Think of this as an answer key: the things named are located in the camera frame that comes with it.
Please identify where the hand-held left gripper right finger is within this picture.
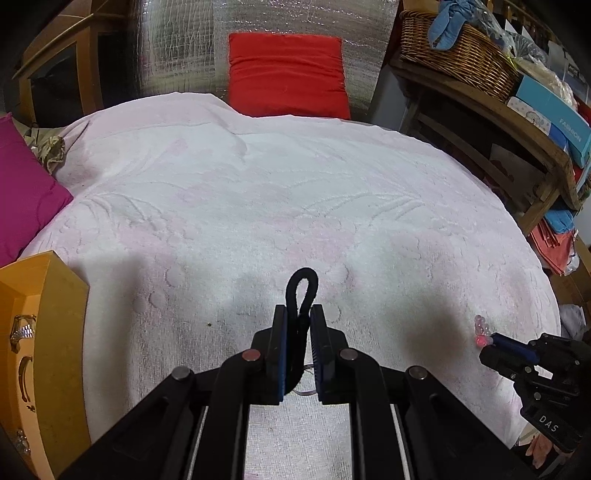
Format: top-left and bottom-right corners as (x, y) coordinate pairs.
(310, 305), (539, 480)

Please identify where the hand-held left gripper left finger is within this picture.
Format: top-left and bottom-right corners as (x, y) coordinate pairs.
(60, 305), (289, 480)

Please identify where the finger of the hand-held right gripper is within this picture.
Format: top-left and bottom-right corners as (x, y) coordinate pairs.
(491, 332), (539, 364)
(479, 344), (537, 381)

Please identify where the pink bead bracelet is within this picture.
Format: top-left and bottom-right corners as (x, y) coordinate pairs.
(473, 315), (491, 348)

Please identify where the black cord loop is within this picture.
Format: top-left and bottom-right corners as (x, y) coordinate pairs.
(285, 268), (320, 398)

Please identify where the yellow wooden box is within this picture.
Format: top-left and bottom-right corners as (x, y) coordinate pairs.
(0, 250), (93, 478)

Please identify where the gold-faced metal wristwatch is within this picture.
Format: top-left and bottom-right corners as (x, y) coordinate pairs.
(9, 315), (37, 354)

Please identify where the person's right hand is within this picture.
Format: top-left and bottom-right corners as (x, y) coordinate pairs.
(514, 433), (567, 470)

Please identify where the white plastic bag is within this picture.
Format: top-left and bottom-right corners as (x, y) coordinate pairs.
(558, 302), (588, 343)

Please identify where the orange folded cloth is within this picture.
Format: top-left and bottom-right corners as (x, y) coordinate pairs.
(529, 217), (579, 278)

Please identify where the white textured blanket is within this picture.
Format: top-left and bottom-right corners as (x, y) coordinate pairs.
(21, 91), (561, 480)

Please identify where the wooden shelf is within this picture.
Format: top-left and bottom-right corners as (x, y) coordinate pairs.
(388, 55), (585, 236)

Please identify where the blue cardboard box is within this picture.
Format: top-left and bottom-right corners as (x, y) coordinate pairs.
(508, 74), (591, 167)

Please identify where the gold bangle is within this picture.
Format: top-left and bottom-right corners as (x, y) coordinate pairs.
(17, 355), (37, 411)

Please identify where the red pillow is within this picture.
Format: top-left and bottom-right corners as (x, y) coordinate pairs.
(228, 32), (352, 120)

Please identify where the wicker basket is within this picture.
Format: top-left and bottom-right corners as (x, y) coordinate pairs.
(398, 9), (522, 102)

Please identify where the magenta pillow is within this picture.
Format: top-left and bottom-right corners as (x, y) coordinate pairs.
(0, 112), (75, 268)

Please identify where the clear plastic bag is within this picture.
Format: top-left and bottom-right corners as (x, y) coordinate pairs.
(480, 13), (546, 61)

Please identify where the beige patterned cloth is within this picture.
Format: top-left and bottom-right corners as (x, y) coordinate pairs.
(28, 124), (66, 177)

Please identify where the silver foil mat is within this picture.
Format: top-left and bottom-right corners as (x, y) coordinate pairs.
(129, 0), (400, 118)

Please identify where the blue cloth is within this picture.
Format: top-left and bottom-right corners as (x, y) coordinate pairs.
(427, 0), (483, 51)

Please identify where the light wooden table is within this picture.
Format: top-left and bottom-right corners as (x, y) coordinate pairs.
(13, 0), (136, 126)

